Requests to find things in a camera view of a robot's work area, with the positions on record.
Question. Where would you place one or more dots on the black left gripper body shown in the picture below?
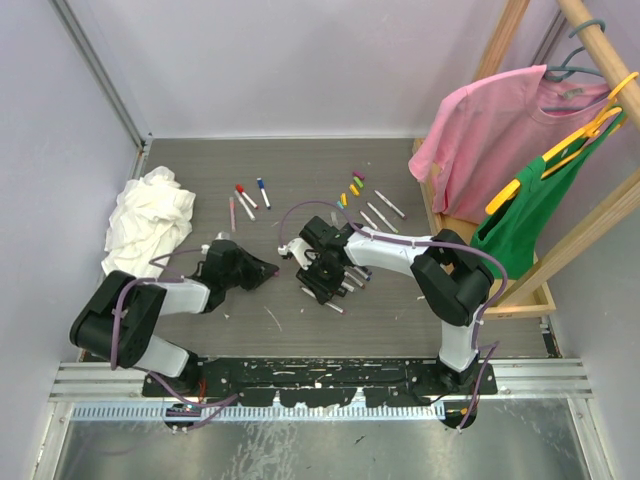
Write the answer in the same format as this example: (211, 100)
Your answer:
(236, 276)

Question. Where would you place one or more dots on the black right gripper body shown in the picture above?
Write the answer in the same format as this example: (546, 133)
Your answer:
(322, 275)

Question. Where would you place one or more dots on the pink barcode labelled pen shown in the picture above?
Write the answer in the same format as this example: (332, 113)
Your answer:
(232, 210)

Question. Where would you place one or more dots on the red capped white marker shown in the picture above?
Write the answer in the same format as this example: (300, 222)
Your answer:
(240, 189)

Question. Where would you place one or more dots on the green capped white marker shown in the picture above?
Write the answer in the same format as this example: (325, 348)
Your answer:
(379, 214)

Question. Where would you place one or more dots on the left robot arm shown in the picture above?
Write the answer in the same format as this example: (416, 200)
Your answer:
(118, 322)

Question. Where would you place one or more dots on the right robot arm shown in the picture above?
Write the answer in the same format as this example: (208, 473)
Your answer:
(453, 279)

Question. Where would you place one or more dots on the blue capped white marker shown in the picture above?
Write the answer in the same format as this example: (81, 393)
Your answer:
(263, 191)

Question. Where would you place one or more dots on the white crumpled cloth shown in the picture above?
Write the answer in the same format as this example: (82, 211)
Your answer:
(151, 219)

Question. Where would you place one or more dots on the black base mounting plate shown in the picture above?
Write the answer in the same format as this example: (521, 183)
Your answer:
(321, 382)

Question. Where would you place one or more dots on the green tank top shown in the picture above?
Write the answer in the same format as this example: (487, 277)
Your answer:
(510, 234)

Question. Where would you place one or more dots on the pink t-shirt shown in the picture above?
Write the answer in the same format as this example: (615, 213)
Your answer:
(484, 133)

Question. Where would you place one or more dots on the grey-blue clothes hanger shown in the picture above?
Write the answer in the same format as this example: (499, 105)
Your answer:
(560, 72)

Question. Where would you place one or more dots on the yellow clothes hanger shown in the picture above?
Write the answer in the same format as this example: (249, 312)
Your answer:
(560, 150)

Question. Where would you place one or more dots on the wooden hanging rod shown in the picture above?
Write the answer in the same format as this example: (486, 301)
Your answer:
(605, 57)

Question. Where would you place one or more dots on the white slotted cable duct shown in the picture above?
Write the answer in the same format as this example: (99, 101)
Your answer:
(148, 411)

